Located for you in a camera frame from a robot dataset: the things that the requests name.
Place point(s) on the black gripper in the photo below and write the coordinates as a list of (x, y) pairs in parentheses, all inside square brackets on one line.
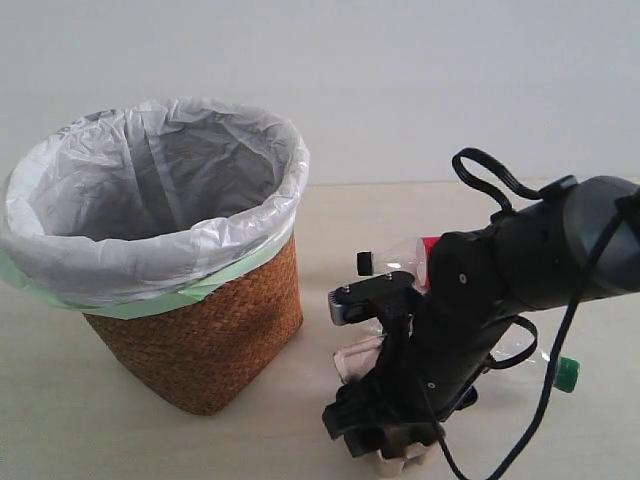
[(448, 332)]

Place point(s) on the beige paper carton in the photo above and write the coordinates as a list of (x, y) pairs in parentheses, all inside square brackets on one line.
[(360, 357)]

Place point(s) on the clear bottle green cap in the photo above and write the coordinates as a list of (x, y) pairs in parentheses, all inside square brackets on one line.
[(521, 345)]

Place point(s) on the clear cola bottle red label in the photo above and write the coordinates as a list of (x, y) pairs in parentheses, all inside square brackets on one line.
[(410, 256)]

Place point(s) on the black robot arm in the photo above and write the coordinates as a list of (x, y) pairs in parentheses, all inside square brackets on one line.
[(581, 240)]

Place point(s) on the woven brown wastebasket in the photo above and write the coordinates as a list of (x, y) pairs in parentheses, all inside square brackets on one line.
[(199, 357)]

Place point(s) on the white plastic bin liner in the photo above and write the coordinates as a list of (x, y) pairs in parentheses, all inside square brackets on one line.
[(131, 204)]

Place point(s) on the green tape band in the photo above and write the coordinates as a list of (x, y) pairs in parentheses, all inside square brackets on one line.
[(190, 295)]

